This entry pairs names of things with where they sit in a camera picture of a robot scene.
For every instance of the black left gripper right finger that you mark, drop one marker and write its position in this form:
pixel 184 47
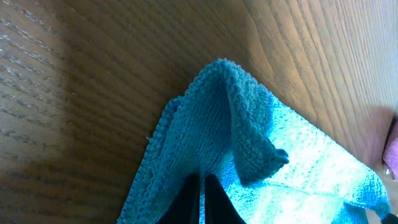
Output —
pixel 218 207

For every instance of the crumpled purple cloth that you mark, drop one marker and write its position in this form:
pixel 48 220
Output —
pixel 390 151

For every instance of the blue microfiber cloth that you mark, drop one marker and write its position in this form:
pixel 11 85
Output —
pixel 274 165

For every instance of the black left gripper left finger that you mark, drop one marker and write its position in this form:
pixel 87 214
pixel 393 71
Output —
pixel 185 206

